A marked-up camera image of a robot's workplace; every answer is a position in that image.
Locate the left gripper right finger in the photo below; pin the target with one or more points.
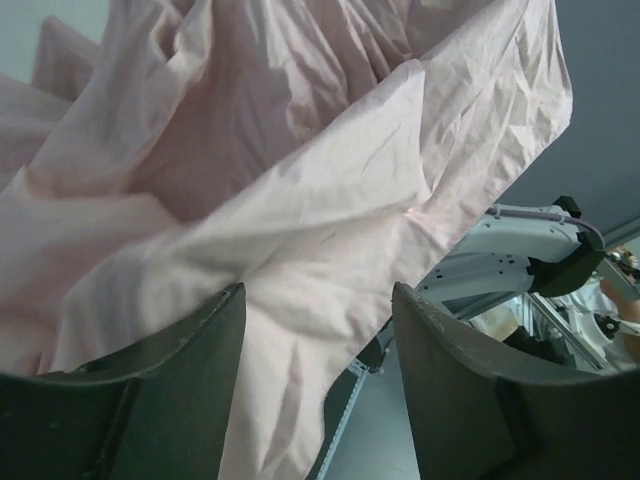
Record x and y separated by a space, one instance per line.
479 409

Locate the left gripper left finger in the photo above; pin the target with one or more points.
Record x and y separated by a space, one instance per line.
158 409

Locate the pink folding umbrella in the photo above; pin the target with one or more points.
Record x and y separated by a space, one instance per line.
317 151

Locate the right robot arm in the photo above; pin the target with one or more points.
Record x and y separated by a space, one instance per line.
549 251

